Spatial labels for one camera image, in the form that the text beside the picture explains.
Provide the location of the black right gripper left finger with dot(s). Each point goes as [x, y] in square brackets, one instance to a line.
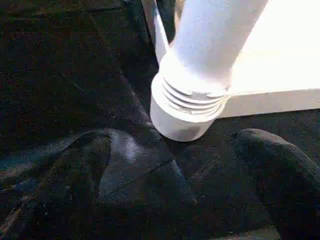
[57, 195]

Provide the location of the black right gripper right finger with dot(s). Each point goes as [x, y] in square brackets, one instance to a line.
[287, 190]

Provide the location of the white plastic table top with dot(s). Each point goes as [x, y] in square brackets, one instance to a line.
[275, 50]

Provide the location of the white plastic table leg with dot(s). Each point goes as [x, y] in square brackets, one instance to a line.
[212, 37]

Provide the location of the black mat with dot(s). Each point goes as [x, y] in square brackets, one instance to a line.
[50, 75]

